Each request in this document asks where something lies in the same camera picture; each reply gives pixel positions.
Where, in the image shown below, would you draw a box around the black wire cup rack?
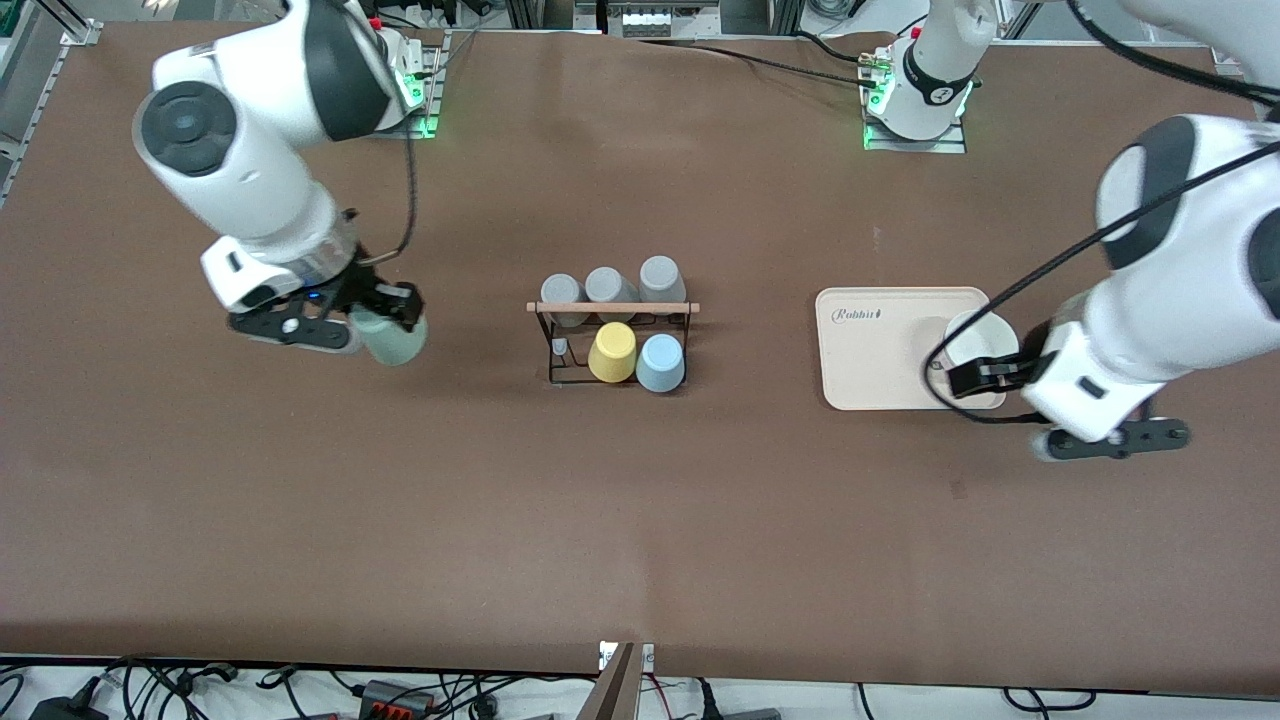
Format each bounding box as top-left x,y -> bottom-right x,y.
527,300 -> 701,389

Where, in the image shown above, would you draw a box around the black power strip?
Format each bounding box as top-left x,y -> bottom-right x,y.
358,679 -> 439,720

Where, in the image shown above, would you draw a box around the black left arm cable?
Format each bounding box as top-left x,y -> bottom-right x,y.
922,0 -> 1280,426

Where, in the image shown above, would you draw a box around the black power adapter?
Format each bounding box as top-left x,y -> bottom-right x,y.
28,694 -> 109,720

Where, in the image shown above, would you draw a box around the long black table cable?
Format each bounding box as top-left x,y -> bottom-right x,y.
638,38 -> 869,89

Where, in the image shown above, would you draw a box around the yellow cup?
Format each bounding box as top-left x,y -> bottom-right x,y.
588,321 -> 639,384

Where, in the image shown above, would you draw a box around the white bowl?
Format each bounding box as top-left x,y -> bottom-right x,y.
937,309 -> 1022,383

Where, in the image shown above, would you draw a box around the pale blue cup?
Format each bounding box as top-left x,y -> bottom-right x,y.
636,333 -> 688,394

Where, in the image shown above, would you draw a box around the grey cup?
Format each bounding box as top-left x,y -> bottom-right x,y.
540,274 -> 585,328
584,267 -> 639,323
638,256 -> 688,316

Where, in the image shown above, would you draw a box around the beige plastic tray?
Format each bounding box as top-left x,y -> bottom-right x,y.
815,287 -> 1007,412

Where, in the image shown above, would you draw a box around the tangled black floor cables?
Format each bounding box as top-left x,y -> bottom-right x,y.
100,655 -> 243,720

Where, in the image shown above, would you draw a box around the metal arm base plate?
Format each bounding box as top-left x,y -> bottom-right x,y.
864,45 -> 969,155
380,30 -> 444,140

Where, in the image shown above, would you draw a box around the wooden camera post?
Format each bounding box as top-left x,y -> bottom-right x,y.
577,643 -> 642,720

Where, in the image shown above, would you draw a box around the pale green cup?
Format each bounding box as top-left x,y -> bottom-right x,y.
352,305 -> 430,368

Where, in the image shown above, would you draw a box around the short black table cable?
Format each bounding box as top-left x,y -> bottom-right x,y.
795,30 -> 867,65

